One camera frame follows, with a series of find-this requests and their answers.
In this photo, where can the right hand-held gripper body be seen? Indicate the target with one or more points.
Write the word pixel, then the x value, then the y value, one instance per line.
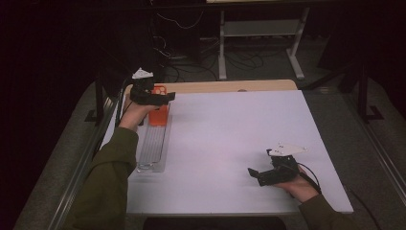
pixel 281 171

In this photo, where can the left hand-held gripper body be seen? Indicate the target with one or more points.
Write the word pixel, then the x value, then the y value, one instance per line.
pixel 142 91

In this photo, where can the orange phone case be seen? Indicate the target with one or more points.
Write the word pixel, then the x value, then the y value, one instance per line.
pixel 158 116

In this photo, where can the clear plastic tray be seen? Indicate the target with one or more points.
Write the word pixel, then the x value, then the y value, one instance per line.
pixel 154 143

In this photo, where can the person's left hand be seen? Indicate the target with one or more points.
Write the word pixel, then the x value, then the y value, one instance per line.
pixel 132 115

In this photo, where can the person's right hand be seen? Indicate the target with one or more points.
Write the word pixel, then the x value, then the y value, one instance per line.
pixel 300 188

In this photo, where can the black metal stand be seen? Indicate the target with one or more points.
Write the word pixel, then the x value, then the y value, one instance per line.
pixel 362 96
pixel 99 102

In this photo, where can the white table mat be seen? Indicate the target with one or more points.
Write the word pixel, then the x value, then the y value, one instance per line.
pixel 223 134

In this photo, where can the black chair seat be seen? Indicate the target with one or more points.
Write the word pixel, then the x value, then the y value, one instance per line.
pixel 210 224

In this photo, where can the metal floor rail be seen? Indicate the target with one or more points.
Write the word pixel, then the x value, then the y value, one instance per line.
pixel 76 177
pixel 387 164

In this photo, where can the white metal desk frame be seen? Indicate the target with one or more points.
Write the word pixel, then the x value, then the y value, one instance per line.
pixel 261 28

